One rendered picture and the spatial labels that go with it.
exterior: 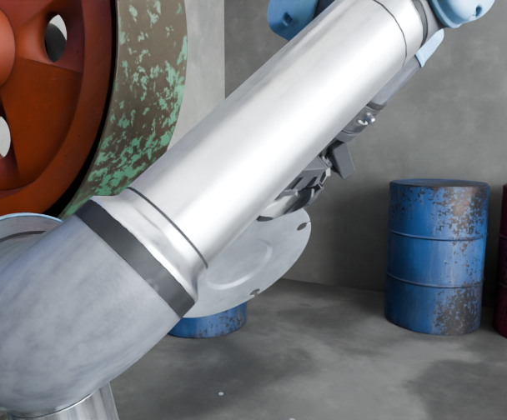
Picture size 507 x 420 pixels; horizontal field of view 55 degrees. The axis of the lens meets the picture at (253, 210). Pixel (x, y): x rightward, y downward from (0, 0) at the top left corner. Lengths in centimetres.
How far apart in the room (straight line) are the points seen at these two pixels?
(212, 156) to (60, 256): 11
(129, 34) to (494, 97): 302
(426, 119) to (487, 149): 44
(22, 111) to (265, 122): 79
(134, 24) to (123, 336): 61
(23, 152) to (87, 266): 80
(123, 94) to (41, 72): 26
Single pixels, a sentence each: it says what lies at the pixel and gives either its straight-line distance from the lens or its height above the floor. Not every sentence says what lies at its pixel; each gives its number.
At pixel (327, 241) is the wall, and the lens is 386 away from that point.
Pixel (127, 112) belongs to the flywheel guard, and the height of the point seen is 119.
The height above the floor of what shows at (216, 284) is 90.
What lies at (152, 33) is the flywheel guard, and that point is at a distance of 85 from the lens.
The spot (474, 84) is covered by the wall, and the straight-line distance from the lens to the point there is 361.
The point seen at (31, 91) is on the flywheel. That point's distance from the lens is 104.
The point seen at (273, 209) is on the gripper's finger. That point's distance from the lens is 70.
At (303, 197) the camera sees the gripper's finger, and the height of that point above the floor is 107.
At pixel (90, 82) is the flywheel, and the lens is 88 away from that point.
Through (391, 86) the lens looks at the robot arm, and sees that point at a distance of 60.
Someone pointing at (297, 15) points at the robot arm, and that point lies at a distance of 50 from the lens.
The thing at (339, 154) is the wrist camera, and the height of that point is 113.
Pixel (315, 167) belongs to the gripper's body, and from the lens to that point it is 64.
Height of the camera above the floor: 115
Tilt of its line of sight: 8 degrees down
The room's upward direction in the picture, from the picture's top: straight up
